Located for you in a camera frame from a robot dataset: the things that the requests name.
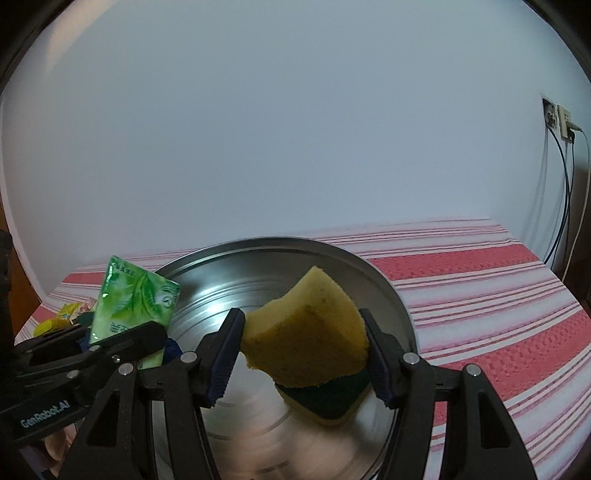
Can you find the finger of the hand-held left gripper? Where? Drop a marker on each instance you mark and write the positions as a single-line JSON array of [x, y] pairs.
[[134, 344], [55, 339]]

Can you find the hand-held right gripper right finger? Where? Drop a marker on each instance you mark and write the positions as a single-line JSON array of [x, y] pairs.
[[379, 364]]

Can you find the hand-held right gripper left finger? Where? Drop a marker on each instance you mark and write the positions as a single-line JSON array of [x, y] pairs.
[[222, 364]]

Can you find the yellow tissue packet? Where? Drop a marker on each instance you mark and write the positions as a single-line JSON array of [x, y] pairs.
[[51, 325]]

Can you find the green tissue packet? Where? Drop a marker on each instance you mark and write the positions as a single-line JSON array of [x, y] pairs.
[[129, 300]]

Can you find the yellow and green sponge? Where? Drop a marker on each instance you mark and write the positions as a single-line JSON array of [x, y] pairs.
[[304, 332]]

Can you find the round metal basin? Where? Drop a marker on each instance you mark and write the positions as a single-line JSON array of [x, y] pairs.
[[240, 277]]

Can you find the pink printed packet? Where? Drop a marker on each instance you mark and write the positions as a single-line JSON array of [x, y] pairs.
[[87, 305]]

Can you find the red white striped cloth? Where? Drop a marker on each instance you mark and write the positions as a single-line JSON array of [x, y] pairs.
[[485, 300]]

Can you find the grey wall socket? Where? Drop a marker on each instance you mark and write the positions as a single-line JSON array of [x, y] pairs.
[[549, 113]]

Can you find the beige wall socket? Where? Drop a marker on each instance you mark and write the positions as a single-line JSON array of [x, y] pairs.
[[565, 122]]

